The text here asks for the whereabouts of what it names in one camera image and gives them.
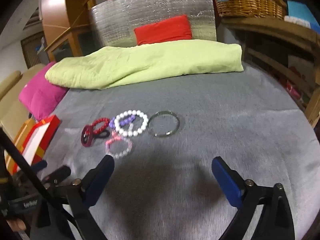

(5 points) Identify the red cushion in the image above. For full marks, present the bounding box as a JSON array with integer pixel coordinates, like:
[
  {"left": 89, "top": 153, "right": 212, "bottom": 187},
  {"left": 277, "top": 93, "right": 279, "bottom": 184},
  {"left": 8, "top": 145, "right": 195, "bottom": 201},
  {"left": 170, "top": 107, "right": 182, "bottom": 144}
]
[{"left": 134, "top": 15, "right": 192, "bottom": 46}]

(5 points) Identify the red bead bracelet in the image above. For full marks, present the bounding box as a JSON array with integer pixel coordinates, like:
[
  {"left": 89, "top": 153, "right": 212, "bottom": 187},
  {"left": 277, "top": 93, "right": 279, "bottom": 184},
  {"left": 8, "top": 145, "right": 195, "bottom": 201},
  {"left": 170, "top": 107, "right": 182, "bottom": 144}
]
[{"left": 90, "top": 117, "right": 111, "bottom": 134}]

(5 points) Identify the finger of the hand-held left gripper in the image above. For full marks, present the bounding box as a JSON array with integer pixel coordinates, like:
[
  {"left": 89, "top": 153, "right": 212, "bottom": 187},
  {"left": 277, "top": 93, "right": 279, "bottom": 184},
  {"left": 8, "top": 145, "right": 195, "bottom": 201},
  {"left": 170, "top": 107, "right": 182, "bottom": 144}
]
[
  {"left": 32, "top": 160, "right": 48, "bottom": 173},
  {"left": 41, "top": 165, "right": 72, "bottom": 185}
]

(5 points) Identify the wooden lattice window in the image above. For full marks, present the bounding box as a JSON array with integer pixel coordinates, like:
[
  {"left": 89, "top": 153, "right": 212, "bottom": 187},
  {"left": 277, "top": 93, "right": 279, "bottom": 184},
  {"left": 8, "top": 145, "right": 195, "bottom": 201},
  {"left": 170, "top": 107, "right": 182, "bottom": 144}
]
[{"left": 21, "top": 31, "right": 47, "bottom": 68}]

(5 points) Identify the light green blanket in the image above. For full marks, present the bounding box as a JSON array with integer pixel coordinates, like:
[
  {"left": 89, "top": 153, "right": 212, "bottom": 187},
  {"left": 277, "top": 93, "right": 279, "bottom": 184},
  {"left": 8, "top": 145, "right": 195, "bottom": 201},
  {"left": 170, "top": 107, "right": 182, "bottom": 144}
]
[{"left": 45, "top": 40, "right": 244, "bottom": 90}]

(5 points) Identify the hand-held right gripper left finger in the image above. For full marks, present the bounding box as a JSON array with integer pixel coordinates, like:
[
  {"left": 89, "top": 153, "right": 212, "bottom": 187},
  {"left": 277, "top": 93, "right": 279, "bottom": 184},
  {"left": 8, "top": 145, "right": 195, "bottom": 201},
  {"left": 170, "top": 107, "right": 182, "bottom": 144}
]
[{"left": 54, "top": 154, "right": 115, "bottom": 240}]

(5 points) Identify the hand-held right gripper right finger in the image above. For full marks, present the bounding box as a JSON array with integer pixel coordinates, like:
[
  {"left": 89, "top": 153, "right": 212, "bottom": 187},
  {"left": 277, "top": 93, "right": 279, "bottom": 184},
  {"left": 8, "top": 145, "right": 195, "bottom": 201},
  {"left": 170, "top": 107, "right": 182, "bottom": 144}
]
[{"left": 211, "top": 156, "right": 295, "bottom": 240}]

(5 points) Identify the white bead bracelet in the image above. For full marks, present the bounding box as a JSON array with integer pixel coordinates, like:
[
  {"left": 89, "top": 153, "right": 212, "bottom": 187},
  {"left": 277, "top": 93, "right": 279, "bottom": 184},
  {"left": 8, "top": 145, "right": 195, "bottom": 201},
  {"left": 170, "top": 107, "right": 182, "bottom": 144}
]
[{"left": 114, "top": 110, "right": 148, "bottom": 137}]

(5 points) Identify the silver foil padded panel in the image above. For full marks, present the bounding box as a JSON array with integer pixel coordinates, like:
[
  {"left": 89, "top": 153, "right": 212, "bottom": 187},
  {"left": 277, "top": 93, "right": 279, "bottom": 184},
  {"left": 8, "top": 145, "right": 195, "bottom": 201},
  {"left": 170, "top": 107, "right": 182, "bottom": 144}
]
[{"left": 89, "top": 0, "right": 217, "bottom": 53}]

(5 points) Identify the wooden shelf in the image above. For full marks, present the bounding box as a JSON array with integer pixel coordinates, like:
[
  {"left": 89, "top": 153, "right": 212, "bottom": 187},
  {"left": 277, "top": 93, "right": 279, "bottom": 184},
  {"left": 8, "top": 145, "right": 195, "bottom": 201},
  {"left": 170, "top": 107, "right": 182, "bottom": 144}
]
[{"left": 220, "top": 17, "right": 320, "bottom": 128}]

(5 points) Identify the silver metal bangle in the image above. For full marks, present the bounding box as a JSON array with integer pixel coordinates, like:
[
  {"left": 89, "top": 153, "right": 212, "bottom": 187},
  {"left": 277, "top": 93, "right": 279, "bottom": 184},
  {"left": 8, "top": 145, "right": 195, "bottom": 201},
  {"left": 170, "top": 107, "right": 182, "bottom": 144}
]
[{"left": 147, "top": 111, "right": 180, "bottom": 138}]

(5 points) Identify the dark red bangle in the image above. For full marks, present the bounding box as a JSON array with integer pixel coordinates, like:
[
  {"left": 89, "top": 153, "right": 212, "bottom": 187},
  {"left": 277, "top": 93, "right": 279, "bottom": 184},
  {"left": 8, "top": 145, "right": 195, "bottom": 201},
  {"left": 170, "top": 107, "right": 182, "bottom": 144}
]
[{"left": 81, "top": 125, "right": 97, "bottom": 147}]

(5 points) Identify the clear crystal bead bracelet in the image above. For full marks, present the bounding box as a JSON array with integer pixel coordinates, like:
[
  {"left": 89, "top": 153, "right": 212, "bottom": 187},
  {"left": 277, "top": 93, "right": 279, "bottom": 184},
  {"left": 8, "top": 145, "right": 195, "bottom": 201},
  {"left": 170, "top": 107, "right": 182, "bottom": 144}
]
[{"left": 105, "top": 130, "right": 133, "bottom": 159}]

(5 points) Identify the red box with white inside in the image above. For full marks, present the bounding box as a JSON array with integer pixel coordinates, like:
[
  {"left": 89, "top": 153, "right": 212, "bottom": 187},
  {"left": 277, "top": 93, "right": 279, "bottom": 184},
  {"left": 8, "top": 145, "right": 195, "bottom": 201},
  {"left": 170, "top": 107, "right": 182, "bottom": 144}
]
[{"left": 5, "top": 115, "right": 62, "bottom": 173}]

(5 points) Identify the black cable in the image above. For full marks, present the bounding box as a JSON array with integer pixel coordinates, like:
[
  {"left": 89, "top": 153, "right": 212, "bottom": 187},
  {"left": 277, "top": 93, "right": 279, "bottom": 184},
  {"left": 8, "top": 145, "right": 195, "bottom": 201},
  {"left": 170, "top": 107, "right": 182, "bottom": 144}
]
[{"left": 0, "top": 127, "right": 78, "bottom": 230}]

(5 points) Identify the blue box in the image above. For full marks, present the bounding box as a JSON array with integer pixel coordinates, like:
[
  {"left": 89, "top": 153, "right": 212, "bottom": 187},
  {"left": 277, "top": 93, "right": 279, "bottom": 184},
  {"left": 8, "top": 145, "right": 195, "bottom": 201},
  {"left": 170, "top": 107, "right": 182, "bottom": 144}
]
[{"left": 284, "top": 0, "right": 318, "bottom": 30}]

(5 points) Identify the black hair tie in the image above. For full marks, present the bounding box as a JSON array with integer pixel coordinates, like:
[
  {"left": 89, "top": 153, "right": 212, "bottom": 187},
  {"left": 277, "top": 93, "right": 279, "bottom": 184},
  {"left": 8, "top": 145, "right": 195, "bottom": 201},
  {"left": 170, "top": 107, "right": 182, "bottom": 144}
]
[{"left": 94, "top": 129, "right": 110, "bottom": 140}]

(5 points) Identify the beige leather sofa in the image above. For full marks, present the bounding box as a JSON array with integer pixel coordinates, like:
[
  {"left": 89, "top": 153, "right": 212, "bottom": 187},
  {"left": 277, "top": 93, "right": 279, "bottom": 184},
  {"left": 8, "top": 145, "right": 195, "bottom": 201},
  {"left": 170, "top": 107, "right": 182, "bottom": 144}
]
[{"left": 0, "top": 64, "right": 53, "bottom": 143}]

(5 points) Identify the pink cushion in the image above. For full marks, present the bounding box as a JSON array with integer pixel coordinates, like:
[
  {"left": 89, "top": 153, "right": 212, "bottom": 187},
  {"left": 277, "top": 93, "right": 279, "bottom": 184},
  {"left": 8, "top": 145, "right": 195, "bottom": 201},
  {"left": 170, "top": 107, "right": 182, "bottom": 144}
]
[{"left": 19, "top": 61, "right": 69, "bottom": 122}]

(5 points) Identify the wooden cabinet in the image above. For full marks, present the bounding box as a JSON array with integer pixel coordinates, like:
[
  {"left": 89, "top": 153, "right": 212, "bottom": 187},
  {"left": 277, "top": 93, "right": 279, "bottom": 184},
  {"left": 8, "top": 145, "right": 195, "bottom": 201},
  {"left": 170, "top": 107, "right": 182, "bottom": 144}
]
[{"left": 40, "top": 0, "right": 113, "bottom": 62}]

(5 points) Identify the orange box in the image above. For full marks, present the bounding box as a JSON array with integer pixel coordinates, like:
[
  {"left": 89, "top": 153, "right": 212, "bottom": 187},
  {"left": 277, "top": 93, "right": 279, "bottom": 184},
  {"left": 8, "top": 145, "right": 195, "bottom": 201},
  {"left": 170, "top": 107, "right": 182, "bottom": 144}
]
[{"left": 14, "top": 119, "right": 37, "bottom": 152}]

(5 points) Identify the purple bead bracelet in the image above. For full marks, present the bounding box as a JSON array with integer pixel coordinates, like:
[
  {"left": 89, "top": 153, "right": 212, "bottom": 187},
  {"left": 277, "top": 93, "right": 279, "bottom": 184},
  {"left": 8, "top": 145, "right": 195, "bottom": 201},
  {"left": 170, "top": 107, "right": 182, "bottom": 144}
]
[{"left": 109, "top": 115, "right": 137, "bottom": 128}]

